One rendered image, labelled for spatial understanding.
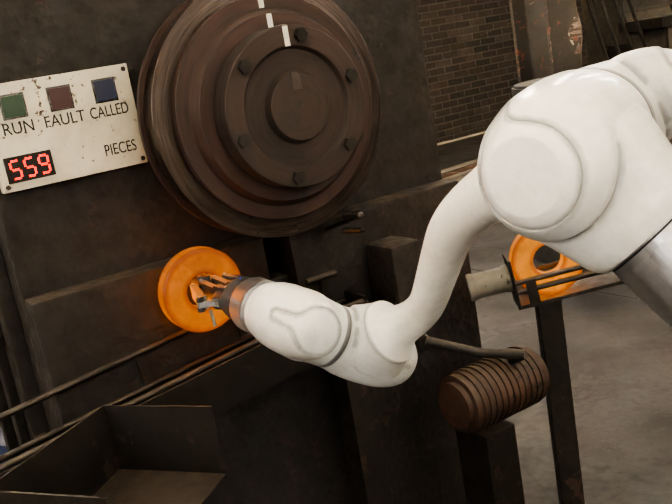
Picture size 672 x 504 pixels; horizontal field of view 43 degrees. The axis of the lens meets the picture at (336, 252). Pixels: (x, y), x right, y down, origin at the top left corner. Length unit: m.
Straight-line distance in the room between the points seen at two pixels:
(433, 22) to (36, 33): 8.25
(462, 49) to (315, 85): 8.41
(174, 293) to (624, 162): 0.95
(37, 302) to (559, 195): 1.03
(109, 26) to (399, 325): 0.76
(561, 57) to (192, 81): 4.43
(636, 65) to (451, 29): 8.91
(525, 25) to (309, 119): 4.54
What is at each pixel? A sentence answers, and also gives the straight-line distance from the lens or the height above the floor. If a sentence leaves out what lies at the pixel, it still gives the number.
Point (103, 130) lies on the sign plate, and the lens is 1.60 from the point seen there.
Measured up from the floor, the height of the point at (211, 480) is 0.61.
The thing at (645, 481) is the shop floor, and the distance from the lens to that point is 2.42.
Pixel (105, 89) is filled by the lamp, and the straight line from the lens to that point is 1.60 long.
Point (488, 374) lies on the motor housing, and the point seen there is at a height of 0.52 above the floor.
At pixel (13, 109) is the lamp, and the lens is 1.56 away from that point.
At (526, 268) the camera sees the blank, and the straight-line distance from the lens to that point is 1.83.
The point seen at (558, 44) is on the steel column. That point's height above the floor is 0.99.
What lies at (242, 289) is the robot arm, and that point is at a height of 0.87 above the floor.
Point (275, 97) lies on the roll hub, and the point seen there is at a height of 1.14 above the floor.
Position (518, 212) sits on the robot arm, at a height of 1.04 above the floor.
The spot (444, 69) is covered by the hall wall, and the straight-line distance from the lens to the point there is 9.72.
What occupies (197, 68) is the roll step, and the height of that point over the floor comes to 1.21.
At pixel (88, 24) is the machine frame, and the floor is 1.32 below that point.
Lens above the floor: 1.20
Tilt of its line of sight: 13 degrees down
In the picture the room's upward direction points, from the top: 10 degrees counter-clockwise
